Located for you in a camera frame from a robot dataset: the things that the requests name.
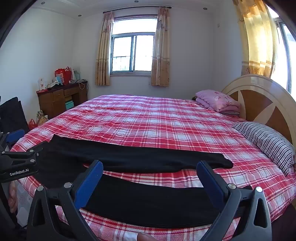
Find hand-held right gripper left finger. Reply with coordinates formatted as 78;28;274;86
26;160;104;241

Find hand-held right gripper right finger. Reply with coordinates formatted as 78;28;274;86
196;160;272;241

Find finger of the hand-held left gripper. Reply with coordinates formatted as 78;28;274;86
0;141;51;166
0;129;25;151

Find black pants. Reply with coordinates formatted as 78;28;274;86
35;134;252;229

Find person's right hand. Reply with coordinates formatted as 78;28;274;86
136;232;160;241

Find black bag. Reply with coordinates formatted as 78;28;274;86
0;97;29;135

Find floral patterned bag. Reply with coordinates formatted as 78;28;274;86
36;111;49;126

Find brown wooden desk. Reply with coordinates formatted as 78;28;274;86
36;80;89;121

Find striped pillow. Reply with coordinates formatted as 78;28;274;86
232;121;296;176

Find red gift bag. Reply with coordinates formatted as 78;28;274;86
55;67;72;85

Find folded pink blanket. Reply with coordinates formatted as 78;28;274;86
195;90;242;115

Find bed with red plaid sheet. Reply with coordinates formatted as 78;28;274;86
9;94;296;241

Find wooden headboard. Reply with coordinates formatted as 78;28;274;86
221;75;296;149

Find beige patterned curtain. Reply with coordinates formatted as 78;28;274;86
151;7;171;87
95;11;115;86

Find large side window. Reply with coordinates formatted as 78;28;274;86
269;5;296;93

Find yellow curtain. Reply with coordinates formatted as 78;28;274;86
232;0;279;78

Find dark curtain rod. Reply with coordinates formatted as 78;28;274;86
103;6;173;14

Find window with grey frame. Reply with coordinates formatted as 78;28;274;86
110;15;158;75

